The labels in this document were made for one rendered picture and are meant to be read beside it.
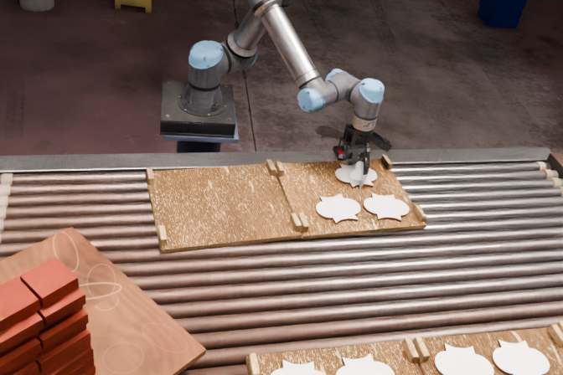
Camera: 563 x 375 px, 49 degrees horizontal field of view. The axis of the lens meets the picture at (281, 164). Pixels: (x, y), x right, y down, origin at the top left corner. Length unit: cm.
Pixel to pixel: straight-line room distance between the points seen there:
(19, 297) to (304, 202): 106
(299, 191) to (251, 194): 16
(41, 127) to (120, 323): 258
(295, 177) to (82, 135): 202
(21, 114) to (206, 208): 234
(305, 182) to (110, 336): 88
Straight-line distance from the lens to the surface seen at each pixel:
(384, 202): 200
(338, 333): 163
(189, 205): 186
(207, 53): 220
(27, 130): 388
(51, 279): 113
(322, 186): 201
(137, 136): 379
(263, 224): 183
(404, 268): 185
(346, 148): 197
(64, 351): 120
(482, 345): 171
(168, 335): 141
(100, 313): 145
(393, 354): 160
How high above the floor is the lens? 215
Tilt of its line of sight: 36 degrees down
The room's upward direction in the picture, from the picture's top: 10 degrees clockwise
